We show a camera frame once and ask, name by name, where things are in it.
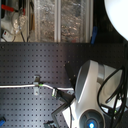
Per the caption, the blue object bottom left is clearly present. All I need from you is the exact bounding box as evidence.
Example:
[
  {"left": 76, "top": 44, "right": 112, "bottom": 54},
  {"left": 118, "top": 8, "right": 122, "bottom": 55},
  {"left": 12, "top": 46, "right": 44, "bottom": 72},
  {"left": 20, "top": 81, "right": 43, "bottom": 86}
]
[{"left": 0, "top": 116, "right": 6, "bottom": 127}]

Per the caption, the black perforated board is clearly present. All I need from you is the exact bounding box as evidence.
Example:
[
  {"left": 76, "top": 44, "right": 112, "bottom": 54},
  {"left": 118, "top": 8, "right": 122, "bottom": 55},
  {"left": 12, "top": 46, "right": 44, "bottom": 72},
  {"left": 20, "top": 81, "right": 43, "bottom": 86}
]
[{"left": 0, "top": 43, "right": 124, "bottom": 128}]

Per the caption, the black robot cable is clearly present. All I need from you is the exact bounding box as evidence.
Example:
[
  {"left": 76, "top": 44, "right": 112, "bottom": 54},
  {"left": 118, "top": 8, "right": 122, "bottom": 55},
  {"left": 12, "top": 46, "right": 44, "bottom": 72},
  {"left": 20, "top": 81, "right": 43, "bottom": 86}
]
[{"left": 97, "top": 66, "right": 128, "bottom": 128}]

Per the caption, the blue object at right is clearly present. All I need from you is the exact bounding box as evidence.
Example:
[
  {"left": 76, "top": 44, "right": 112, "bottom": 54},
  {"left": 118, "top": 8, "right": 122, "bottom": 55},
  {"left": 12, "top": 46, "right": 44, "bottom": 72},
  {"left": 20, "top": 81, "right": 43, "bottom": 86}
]
[{"left": 91, "top": 26, "right": 98, "bottom": 44}]

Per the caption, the white cable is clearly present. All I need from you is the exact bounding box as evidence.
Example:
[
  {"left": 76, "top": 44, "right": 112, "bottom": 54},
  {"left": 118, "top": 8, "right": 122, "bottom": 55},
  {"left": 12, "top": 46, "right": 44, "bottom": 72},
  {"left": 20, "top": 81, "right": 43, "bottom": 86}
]
[{"left": 0, "top": 83, "right": 60, "bottom": 100}]

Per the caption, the red tool handle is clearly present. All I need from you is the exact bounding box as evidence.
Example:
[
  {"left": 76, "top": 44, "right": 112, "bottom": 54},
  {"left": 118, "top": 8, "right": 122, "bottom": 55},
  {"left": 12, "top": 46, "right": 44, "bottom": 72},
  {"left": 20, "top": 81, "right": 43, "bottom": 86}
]
[{"left": 1, "top": 3, "right": 26, "bottom": 16}]

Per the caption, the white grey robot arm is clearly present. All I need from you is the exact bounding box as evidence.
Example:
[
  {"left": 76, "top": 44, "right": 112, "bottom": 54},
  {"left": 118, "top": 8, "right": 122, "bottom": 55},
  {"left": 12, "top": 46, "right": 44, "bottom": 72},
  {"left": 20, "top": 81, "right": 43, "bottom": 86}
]
[{"left": 44, "top": 60, "right": 128, "bottom": 128}]

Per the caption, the blue object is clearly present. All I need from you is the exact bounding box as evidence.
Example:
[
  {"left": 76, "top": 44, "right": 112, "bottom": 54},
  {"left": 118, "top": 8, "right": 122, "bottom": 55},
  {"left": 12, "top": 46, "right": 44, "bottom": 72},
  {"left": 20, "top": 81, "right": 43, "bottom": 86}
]
[
  {"left": 91, "top": 26, "right": 98, "bottom": 44},
  {"left": 0, "top": 116, "right": 6, "bottom": 127}
]

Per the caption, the white round lamp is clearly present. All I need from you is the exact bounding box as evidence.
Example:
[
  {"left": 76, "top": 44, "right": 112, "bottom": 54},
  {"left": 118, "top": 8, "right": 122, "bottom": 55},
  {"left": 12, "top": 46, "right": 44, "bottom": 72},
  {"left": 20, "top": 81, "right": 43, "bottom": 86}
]
[{"left": 104, "top": 0, "right": 128, "bottom": 40}]

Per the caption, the clear plastic storage bin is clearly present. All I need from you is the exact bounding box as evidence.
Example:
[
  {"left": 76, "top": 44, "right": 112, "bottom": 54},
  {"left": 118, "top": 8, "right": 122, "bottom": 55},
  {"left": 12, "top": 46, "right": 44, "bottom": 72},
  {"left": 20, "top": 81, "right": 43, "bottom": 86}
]
[{"left": 34, "top": 0, "right": 94, "bottom": 43}]

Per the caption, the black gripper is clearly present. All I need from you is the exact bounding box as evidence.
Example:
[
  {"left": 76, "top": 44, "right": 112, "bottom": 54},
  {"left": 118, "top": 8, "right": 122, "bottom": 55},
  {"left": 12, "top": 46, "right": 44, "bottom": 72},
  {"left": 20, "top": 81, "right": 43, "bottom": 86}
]
[{"left": 44, "top": 88, "right": 74, "bottom": 128}]

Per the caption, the metal cable clip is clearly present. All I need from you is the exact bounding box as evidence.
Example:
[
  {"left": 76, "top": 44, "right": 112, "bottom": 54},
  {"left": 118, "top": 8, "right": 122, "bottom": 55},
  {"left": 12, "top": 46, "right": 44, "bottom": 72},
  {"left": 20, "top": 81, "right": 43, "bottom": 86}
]
[{"left": 34, "top": 76, "right": 40, "bottom": 96}]

